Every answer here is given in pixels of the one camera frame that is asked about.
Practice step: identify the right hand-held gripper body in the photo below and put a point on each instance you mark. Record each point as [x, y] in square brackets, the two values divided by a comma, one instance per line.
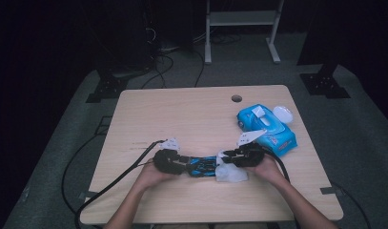
[249, 156]

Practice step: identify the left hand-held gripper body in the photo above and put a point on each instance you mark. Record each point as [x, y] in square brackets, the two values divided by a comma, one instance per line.
[167, 162]

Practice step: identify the white wet wipe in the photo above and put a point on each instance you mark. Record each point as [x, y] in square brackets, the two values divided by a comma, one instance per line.
[229, 174]

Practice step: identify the blue toy car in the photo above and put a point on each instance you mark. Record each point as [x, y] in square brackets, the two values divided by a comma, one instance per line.
[202, 167]

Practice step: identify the blue wet wipes pack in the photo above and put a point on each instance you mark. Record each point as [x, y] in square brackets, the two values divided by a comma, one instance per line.
[277, 136]

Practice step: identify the person's left hand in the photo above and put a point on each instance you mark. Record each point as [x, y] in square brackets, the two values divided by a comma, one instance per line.
[153, 176]

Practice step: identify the person's right hand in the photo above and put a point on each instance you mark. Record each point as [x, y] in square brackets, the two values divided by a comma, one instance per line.
[269, 171]

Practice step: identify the white round plastic lid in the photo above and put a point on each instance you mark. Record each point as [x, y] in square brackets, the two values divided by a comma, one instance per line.
[283, 114]

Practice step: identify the dark tape piece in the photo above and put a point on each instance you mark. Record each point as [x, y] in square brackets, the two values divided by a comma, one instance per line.
[331, 190]
[88, 194]

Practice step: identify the black stand base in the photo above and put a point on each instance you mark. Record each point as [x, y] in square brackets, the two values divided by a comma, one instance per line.
[107, 90]
[323, 84]

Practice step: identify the white metal stand frame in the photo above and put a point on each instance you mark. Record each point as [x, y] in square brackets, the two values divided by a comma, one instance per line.
[242, 18]

